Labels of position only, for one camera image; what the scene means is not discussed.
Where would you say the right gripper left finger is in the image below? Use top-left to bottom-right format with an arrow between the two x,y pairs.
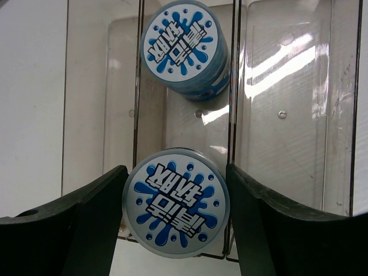
1,165 -> 128,275

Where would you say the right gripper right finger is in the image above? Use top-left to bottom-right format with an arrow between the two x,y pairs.
226,164 -> 367,275

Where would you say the blue white round jar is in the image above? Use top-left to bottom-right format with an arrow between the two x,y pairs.
122,147 -> 230,259

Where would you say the clear three-compartment organizer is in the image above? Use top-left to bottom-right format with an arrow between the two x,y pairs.
62,1 -> 362,216

